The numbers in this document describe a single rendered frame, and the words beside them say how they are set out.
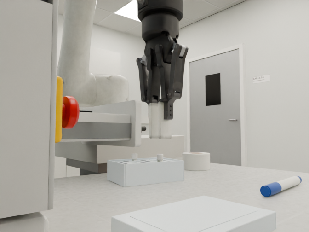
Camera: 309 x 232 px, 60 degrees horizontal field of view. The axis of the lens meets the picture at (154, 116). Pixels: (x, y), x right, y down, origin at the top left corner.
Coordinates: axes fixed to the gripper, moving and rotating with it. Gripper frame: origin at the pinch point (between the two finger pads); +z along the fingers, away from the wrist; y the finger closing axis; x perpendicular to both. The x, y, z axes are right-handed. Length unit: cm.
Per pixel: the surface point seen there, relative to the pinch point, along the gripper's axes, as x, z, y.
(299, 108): 313, -27, -95
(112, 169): -8.5, 9.0, -3.7
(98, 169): 8.6, 14.2, -40.3
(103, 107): 1.9, -4.5, -25.6
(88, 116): -9.1, -1.1, -12.6
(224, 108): 311, -36, -202
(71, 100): -22.1, -1.4, 9.2
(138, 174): -6.8, 9.5, 1.9
